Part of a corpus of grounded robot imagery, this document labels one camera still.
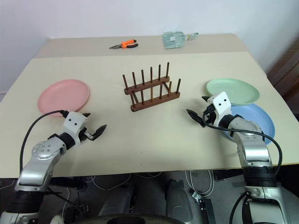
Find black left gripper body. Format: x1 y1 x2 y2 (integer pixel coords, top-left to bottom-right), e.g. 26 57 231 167
78 127 94 143

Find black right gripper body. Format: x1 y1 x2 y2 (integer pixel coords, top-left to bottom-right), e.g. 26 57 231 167
202 105 217 128

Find brown wooden dish rack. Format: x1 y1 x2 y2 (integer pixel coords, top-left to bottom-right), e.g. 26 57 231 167
122 62 182 112

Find green plate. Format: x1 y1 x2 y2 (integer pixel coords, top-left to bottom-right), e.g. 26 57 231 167
206 78 260 105

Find pink plate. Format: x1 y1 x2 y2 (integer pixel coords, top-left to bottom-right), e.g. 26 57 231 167
37 79 91 118

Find blue plate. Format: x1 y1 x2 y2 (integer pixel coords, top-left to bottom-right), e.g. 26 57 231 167
221 103 276 147

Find dark grey rounded shape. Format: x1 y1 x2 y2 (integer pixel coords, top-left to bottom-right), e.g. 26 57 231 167
99 183 135 217
166 179 195 220

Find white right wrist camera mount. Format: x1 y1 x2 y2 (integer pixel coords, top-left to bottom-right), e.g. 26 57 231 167
207 91 233 127

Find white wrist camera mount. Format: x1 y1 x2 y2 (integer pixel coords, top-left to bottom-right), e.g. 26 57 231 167
207 91 233 127
63 111 89 141

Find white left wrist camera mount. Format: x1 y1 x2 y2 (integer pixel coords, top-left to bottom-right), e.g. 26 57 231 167
63 111 89 141

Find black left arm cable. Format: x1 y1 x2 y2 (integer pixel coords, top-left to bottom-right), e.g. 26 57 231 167
19 109 69 170

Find white cable bundle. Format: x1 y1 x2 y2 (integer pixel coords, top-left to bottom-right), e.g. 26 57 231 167
185 169 214 197

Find orange-handled pliers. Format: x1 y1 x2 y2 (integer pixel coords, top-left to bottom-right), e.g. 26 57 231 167
108 39 139 50

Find black metal bracket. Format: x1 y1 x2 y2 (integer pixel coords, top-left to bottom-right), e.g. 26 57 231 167
193 192 217 224

